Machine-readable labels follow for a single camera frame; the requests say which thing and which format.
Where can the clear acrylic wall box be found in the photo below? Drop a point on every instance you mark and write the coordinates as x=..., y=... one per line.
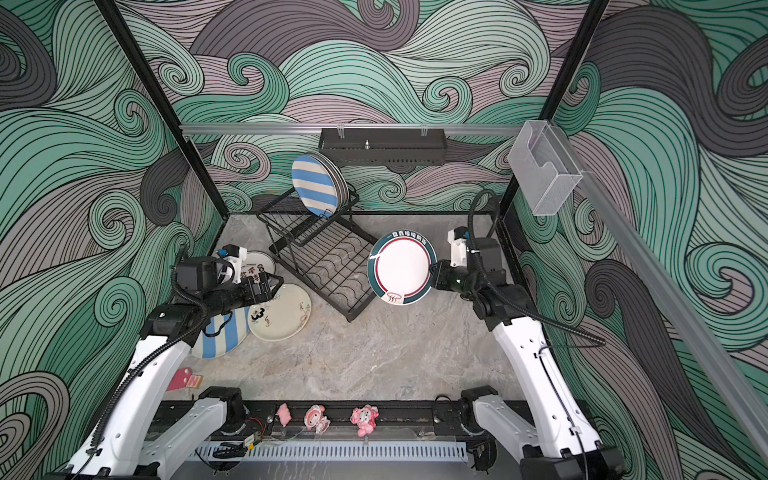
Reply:
x=544, y=163

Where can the small pink figurine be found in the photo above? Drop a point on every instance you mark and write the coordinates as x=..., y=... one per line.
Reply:
x=283, y=414

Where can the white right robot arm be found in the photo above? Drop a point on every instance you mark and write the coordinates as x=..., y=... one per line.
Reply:
x=558, y=442

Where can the black corner frame post right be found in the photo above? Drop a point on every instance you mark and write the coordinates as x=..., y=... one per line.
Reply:
x=572, y=61

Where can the pink white round figurine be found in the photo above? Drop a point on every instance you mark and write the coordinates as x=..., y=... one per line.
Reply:
x=316, y=420

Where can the black corner frame post left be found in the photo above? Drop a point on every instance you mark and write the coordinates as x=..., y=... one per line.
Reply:
x=127, y=42

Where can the black corner frame post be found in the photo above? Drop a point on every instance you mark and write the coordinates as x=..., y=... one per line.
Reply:
x=572, y=61
x=127, y=42

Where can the black wall mounted tray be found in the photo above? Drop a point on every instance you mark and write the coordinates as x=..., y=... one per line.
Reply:
x=398, y=147

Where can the cream floral painted plate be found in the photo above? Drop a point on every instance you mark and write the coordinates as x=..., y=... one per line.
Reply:
x=282, y=317

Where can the blue striped plate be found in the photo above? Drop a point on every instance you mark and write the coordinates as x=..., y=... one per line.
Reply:
x=318, y=185
x=223, y=334

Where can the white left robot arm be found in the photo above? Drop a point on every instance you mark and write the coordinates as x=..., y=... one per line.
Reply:
x=115, y=448

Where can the white plate green red rim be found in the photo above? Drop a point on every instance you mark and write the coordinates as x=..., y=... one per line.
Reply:
x=398, y=267

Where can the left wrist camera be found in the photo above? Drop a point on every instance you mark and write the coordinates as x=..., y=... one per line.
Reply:
x=199, y=276

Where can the aluminium wall rail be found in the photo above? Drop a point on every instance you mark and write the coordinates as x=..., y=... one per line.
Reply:
x=277, y=128

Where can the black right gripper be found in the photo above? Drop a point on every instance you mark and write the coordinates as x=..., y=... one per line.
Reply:
x=443, y=276

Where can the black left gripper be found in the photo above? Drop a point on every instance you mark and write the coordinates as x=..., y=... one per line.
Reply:
x=249, y=284

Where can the pink plush figurine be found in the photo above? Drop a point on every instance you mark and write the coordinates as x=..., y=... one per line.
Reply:
x=364, y=418

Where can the white plate red Chinese characters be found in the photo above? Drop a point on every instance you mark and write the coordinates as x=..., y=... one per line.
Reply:
x=257, y=262

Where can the black wire dish rack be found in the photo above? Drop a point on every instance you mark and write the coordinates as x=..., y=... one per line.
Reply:
x=327, y=254

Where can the white slotted cable duct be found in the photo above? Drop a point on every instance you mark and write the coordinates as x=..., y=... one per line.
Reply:
x=344, y=451

